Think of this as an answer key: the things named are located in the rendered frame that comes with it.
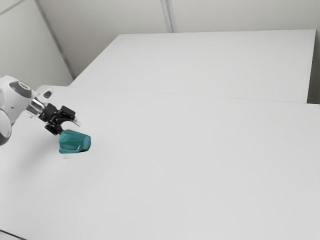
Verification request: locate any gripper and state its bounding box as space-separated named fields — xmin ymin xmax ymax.
xmin=38 ymin=102 xmax=82 ymax=136

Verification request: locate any teal faceted mug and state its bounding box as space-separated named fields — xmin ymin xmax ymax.
xmin=57 ymin=129 xmax=92 ymax=155

